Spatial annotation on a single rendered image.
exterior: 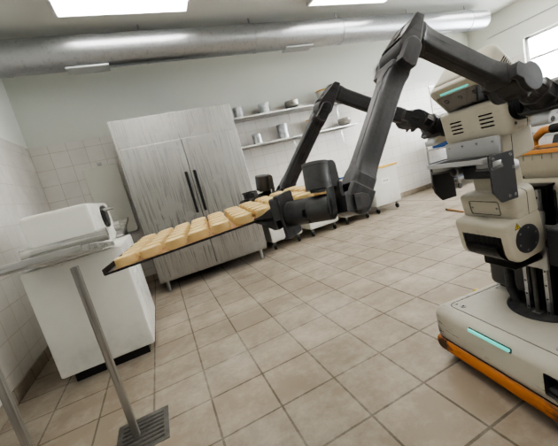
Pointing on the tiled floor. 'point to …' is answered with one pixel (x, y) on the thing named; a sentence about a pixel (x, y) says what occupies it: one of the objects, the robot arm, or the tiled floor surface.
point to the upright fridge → (187, 181)
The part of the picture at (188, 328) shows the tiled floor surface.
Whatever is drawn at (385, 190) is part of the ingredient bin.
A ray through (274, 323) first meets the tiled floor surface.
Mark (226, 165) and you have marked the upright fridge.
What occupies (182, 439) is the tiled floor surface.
